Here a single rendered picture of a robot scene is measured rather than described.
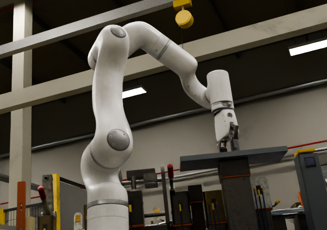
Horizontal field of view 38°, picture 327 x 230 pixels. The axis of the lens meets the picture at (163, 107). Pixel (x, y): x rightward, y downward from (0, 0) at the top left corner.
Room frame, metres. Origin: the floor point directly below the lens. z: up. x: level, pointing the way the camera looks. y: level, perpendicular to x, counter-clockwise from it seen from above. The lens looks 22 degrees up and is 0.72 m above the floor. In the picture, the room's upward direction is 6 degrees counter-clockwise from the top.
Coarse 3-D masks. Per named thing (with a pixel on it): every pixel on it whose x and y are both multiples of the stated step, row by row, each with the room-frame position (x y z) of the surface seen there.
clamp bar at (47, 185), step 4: (44, 176) 1.77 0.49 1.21; (48, 176) 1.77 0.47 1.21; (52, 176) 1.78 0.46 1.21; (44, 180) 1.77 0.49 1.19; (48, 180) 1.77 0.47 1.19; (52, 180) 1.78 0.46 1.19; (44, 184) 1.77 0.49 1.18; (48, 184) 1.77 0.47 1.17; (52, 184) 1.78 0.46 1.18; (44, 188) 1.77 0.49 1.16; (48, 188) 1.77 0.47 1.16; (52, 188) 1.78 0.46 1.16; (48, 192) 1.78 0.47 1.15; (52, 192) 1.78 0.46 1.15; (48, 196) 1.78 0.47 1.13; (52, 196) 1.78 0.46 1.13; (48, 200) 1.78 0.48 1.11; (52, 200) 1.78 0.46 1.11; (48, 204) 1.78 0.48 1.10; (52, 204) 1.78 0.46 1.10; (52, 208) 1.79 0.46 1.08; (44, 212) 1.79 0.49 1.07; (52, 212) 1.79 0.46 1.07
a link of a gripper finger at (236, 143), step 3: (234, 132) 1.56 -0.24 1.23; (237, 132) 1.56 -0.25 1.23; (234, 135) 1.56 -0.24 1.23; (237, 135) 1.57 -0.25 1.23; (234, 138) 1.57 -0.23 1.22; (231, 141) 1.58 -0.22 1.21; (234, 141) 1.57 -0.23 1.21; (237, 141) 1.59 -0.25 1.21; (231, 144) 1.58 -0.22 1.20; (234, 144) 1.57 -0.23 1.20; (237, 144) 1.58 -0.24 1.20; (231, 147) 1.58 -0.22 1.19; (234, 147) 1.58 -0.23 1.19; (237, 147) 1.58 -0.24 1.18; (231, 150) 1.58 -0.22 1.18; (234, 150) 1.58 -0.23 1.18; (237, 150) 1.58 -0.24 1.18
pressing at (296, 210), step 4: (292, 208) 1.87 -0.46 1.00; (296, 208) 1.86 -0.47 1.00; (300, 208) 1.86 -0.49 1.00; (272, 212) 1.86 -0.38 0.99; (276, 212) 1.86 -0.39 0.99; (280, 212) 1.86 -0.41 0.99; (284, 212) 1.86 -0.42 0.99; (288, 212) 1.94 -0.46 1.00; (292, 212) 1.94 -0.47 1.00; (296, 212) 1.97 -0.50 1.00; (304, 212) 1.99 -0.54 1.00; (288, 216) 2.04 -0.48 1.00; (292, 216) 2.05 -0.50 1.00; (192, 220) 1.86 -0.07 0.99; (156, 224) 1.90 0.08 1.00; (160, 224) 1.89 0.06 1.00; (164, 224) 1.87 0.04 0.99
